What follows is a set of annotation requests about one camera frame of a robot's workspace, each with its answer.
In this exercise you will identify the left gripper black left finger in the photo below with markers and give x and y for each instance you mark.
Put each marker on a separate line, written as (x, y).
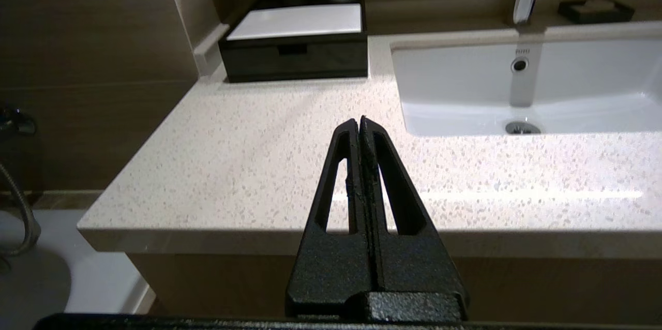
(331, 263)

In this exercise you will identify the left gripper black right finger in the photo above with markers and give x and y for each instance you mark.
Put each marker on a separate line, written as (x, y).
(414, 263)

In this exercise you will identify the black amenity box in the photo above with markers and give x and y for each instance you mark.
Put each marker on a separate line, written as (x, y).
(295, 56)

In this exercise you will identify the black soap dish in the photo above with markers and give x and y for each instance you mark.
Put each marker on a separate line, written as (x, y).
(595, 12)

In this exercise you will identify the chrome sink drain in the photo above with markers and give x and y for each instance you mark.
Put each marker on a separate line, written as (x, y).
(522, 128)

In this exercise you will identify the dark floor fixture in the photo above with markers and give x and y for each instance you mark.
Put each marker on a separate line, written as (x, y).
(18, 123)

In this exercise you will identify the white sink basin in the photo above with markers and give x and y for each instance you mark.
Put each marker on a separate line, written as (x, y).
(569, 87)

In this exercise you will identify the vanity cabinet front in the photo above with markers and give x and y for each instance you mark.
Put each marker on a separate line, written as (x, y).
(207, 283)

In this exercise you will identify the round soap bar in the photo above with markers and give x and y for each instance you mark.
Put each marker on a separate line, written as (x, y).
(597, 5)

